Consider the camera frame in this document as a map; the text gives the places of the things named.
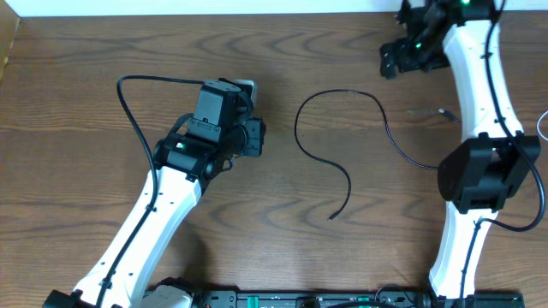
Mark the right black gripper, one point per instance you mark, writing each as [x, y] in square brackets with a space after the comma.
[405, 62]

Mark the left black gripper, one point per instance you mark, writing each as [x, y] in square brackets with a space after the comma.
[259, 132]

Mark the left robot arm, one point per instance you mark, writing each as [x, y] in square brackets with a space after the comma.
[199, 146]

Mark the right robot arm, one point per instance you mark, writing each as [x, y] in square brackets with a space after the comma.
[495, 155]

